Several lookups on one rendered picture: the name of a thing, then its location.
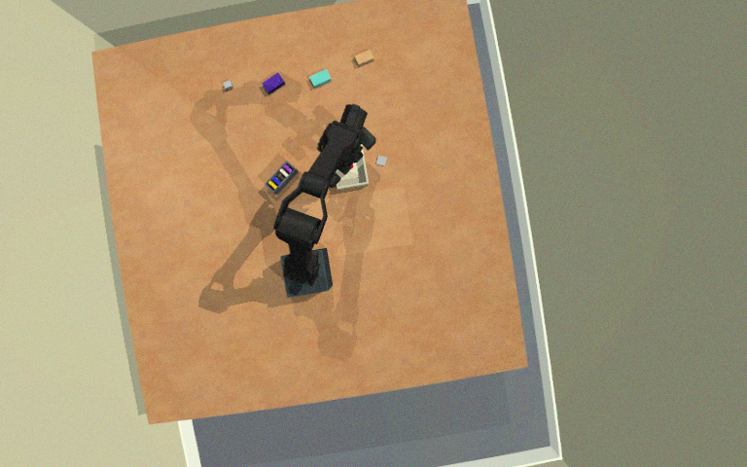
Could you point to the white shallow tray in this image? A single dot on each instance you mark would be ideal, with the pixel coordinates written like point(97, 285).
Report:
point(355, 177)

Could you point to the turquoise rectangular block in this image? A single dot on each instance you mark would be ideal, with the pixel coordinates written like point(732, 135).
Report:
point(320, 78)

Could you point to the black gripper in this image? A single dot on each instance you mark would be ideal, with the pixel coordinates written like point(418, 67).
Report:
point(368, 140)

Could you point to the tan rectangular block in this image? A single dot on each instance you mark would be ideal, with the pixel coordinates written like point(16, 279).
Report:
point(364, 58)

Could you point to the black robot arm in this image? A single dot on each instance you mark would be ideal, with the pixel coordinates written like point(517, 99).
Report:
point(339, 142)

